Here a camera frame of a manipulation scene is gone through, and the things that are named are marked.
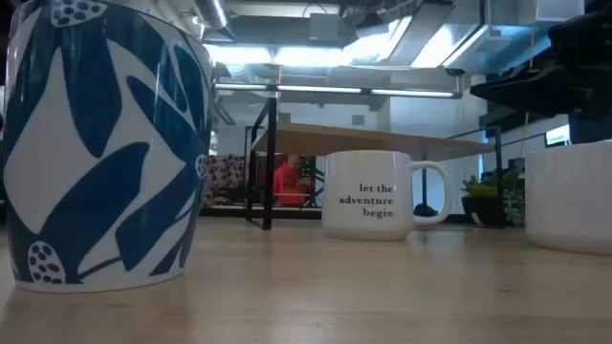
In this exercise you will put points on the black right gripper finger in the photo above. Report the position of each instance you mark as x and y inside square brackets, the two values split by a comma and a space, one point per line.
[521, 88]

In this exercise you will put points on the white ribbed mug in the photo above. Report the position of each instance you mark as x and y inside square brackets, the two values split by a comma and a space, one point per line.
[569, 200]

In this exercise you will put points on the white mug with black lettering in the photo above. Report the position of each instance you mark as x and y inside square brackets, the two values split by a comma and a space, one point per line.
[363, 191]

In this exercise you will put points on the blue white floral mug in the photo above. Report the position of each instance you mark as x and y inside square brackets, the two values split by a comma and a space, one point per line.
[95, 143]

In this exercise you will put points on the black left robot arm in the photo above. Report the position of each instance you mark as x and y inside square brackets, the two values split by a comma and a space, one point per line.
[3, 38]

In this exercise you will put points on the green succulent in dark pot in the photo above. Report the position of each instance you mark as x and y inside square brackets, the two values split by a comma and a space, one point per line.
[483, 196]

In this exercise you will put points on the long LED light bar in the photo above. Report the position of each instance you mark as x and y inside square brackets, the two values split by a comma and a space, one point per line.
[315, 89]

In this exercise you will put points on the grey ceiling box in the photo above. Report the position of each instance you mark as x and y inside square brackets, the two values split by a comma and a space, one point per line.
[324, 27]

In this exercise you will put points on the person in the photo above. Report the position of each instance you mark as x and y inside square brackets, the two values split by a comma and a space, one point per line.
[287, 184]

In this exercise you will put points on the patterned sofa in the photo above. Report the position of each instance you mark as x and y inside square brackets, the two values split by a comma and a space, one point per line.
[225, 177]

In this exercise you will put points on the rectangular metal air duct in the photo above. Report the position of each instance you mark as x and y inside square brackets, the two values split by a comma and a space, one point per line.
[478, 43]

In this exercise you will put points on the wooden shelf with black frame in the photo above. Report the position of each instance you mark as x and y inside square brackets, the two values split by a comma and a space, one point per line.
[334, 138]

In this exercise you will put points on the round silver ventilation duct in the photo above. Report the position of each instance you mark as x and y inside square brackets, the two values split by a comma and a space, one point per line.
[212, 12]

